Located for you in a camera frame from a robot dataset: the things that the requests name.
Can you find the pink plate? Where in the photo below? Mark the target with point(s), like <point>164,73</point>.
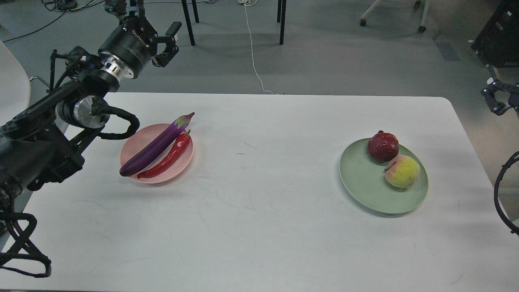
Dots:
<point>141,139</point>

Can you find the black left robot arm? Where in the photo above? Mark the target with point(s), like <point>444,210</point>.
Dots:
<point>45,142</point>

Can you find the black table legs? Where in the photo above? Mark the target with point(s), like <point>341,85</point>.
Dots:
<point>280,14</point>

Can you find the yellow green peach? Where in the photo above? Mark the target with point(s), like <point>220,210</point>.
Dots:
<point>402,171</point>

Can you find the red pomegranate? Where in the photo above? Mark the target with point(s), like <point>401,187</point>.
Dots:
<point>383,147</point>

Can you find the black cabinet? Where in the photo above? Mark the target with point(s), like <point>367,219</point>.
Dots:
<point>498,42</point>

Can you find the red chili pepper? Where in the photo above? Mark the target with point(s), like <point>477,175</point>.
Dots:
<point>179,147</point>

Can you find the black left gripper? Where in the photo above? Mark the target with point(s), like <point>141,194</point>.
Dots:
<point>127,45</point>

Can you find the white chair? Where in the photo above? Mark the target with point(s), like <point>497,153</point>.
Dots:
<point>15,85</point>

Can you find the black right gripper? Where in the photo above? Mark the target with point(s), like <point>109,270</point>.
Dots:
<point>515,99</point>

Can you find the purple eggplant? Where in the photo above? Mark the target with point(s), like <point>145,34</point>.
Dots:
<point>156,147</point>

